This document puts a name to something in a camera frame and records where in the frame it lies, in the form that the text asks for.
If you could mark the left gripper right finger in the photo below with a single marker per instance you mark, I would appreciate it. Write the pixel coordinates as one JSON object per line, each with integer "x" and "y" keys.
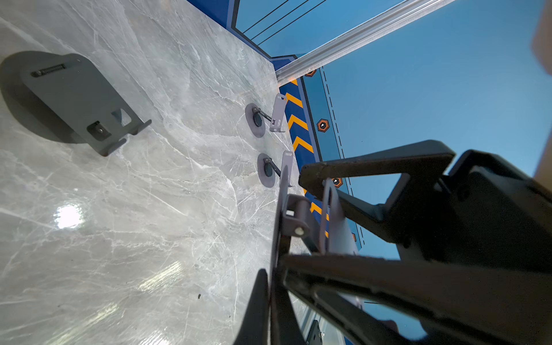
{"x": 479, "y": 305}

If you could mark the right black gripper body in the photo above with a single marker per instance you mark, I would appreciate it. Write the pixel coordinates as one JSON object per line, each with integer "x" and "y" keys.
{"x": 486, "y": 213}

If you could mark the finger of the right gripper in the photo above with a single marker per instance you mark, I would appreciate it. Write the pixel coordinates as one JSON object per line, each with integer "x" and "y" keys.
{"x": 403, "y": 179}

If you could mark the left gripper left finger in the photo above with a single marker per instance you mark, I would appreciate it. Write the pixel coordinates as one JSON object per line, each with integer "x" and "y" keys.
{"x": 270, "y": 317}

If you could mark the purple-grey phone stand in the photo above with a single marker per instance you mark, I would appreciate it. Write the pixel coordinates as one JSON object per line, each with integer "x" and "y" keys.
{"x": 258, "y": 119}
{"x": 330, "y": 235}
{"x": 268, "y": 170}

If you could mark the dark grey round phone stand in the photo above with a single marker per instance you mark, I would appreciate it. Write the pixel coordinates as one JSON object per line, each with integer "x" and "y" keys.
{"x": 65, "y": 98}

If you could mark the right aluminium corner post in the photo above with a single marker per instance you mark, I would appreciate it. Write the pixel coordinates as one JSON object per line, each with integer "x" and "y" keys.
{"x": 379, "y": 26}

